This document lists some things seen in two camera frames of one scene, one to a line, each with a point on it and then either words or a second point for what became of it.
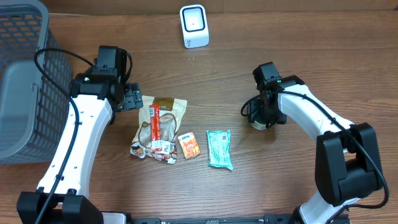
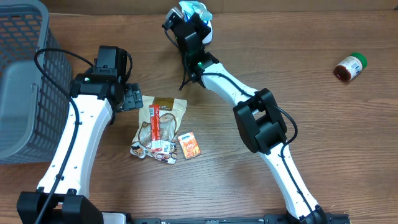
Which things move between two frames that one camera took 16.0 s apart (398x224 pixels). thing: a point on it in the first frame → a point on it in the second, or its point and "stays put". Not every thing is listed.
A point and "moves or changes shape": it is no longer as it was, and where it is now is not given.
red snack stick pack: [156, 145] stays put
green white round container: [258, 126] moves or changes shape
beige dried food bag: [172, 110] stays put
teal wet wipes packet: [219, 143] → [189, 7]
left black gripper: [133, 99] stays put
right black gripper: [257, 113] → [189, 23]
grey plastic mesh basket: [35, 113] stays put
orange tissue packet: [189, 145] stays put
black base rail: [267, 219] stays put
